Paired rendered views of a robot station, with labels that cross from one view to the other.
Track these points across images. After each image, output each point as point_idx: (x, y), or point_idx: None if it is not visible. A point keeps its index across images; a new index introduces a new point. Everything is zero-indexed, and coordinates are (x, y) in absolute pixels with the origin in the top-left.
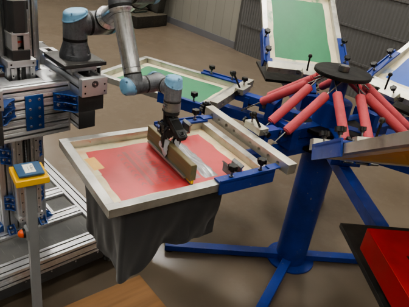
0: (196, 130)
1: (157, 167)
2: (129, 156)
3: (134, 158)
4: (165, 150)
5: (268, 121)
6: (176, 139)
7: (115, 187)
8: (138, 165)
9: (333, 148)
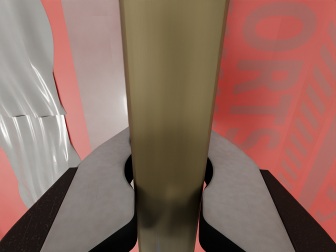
0: None
1: (253, 87)
2: (297, 199)
3: (291, 183)
4: (227, 146)
5: None
6: (101, 228)
7: None
8: (322, 134)
9: None
